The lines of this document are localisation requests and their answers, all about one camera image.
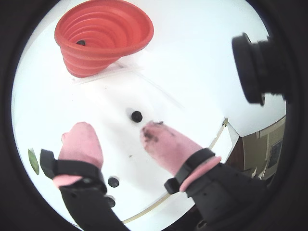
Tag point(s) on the thin wooden strip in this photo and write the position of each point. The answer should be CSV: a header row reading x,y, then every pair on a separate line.
x,y
219,132

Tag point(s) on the pink padded gripper finger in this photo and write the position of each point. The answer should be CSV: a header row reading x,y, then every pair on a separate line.
x,y
81,144
168,149

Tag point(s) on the beige wooden cabinet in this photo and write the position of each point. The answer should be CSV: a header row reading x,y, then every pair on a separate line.
x,y
255,154

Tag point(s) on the red collapsible silicone cup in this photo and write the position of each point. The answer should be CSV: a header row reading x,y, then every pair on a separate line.
x,y
79,62

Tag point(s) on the dark blue blueberry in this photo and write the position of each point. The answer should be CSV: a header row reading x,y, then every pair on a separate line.
x,y
111,202
113,182
136,116
81,42

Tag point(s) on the green leaf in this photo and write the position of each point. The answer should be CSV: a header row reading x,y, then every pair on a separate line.
x,y
33,161

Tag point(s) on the white board panel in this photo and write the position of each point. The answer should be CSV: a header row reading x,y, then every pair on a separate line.
x,y
125,149

